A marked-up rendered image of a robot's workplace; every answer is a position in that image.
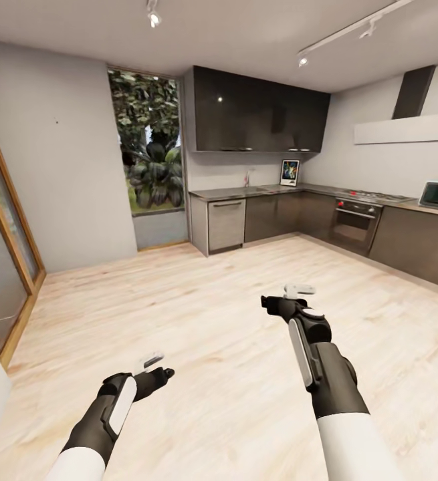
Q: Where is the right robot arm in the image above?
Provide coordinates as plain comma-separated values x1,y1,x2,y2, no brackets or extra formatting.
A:
261,283,405,481

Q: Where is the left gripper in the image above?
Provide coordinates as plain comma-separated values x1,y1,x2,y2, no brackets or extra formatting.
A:
138,367,174,399

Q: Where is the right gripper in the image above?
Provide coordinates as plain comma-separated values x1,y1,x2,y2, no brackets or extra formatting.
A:
261,295,309,324

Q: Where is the poster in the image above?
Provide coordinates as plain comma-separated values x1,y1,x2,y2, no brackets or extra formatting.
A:
279,160,300,188

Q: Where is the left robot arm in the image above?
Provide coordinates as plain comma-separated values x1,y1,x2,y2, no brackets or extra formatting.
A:
42,349,174,481

